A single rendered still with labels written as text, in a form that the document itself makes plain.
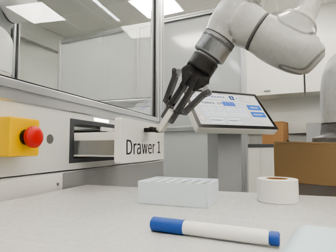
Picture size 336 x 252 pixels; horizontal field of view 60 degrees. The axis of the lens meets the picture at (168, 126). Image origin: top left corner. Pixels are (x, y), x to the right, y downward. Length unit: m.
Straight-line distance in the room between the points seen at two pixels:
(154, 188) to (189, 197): 0.06
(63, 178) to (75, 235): 0.42
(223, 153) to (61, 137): 1.11
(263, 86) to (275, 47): 3.36
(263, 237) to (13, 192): 0.49
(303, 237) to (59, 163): 0.62
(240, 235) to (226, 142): 1.40
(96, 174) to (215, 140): 0.96
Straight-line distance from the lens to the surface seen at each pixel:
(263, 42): 0.76
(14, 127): 0.58
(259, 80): 4.12
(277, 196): 0.54
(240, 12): 0.78
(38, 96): 0.70
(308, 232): 0.21
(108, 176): 0.93
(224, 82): 2.50
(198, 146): 2.51
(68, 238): 0.35
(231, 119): 1.64
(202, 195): 0.48
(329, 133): 0.95
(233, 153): 1.72
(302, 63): 0.76
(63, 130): 0.75
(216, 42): 0.77
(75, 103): 0.80
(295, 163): 0.86
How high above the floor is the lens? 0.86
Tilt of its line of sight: 4 degrees up
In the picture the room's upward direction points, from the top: straight up
